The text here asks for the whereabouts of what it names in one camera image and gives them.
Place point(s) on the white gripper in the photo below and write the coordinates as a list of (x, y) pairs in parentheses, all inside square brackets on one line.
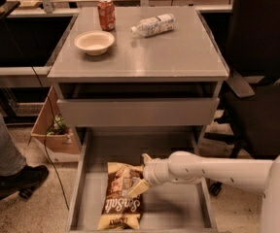
[(153, 173)]

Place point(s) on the brown sea salt chip bag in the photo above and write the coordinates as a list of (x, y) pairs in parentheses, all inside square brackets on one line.
[(120, 211)]

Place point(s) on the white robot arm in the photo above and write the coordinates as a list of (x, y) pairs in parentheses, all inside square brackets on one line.
[(254, 175)]

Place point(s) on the open grey middle drawer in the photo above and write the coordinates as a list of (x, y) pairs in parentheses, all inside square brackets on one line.
[(169, 208)]

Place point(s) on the grey top drawer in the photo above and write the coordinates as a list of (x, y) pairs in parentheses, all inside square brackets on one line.
[(138, 112)]

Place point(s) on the grey drawer cabinet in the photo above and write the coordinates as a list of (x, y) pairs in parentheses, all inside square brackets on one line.
[(181, 63)]

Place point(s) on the green item in box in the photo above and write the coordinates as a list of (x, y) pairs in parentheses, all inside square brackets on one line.
[(58, 126)]

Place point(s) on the cardboard box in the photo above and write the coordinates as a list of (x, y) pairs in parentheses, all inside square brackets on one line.
[(65, 143)]

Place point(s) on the black shoe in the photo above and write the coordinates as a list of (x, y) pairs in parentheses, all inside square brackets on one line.
[(26, 178)]

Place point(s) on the white paper bowl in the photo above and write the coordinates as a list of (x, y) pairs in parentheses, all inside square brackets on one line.
[(94, 42)]

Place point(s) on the clear plastic water bottle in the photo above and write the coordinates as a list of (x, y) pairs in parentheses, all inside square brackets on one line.
[(154, 25)]

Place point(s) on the orange soda can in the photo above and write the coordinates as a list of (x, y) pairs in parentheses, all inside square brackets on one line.
[(107, 16)]

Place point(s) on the black office chair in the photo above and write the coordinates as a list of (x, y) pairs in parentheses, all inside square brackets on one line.
[(248, 36)]

